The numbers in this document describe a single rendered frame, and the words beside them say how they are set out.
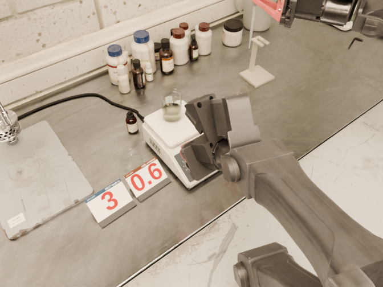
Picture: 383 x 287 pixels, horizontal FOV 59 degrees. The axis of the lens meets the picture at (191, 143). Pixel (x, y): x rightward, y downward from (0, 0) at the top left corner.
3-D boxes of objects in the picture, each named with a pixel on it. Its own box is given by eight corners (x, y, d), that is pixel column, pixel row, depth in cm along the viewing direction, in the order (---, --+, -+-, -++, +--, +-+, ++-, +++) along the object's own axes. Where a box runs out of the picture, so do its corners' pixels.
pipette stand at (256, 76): (274, 78, 107) (282, 42, 98) (255, 87, 104) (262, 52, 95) (257, 66, 112) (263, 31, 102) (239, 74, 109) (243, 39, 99)
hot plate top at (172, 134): (210, 127, 82) (210, 124, 81) (170, 149, 77) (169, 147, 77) (181, 101, 89) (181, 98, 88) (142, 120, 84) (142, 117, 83)
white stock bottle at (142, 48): (147, 60, 114) (143, 24, 104) (161, 69, 111) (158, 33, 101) (130, 69, 111) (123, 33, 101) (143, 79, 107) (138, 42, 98)
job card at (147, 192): (171, 181, 81) (170, 171, 78) (140, 202, 77) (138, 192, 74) (156, 166, 84) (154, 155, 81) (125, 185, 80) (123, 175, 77)
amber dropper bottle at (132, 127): (126, 128, 93) (122, 109, 88) (136, 124, 94) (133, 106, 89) (129, 135, 91) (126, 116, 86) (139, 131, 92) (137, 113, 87)
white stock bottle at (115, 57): (109, 75, 109) (102, 43, 100) (129, 72, 110) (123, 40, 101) (111, 87, 105) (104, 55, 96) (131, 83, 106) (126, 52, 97)
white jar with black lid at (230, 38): (244, 40, 122) (247, 21, 117) (235, 49, 119) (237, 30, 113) (228, 35, 125) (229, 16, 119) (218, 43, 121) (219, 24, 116)
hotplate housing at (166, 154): (230, 165, 84) (233, 144, 78) (188, 192, 79) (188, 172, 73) (178, 116, 96) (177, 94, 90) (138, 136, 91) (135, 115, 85)
